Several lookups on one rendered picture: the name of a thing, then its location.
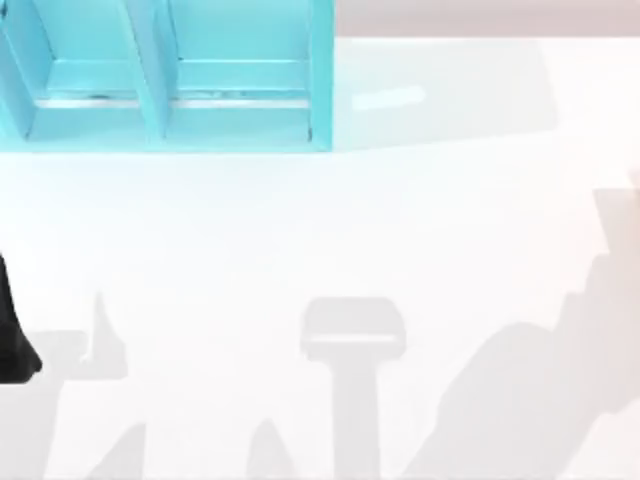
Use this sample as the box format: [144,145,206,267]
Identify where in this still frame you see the light blue rack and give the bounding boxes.
[0,0,335,154]

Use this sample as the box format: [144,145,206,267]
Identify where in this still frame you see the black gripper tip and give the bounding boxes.
[0,254,44,386]

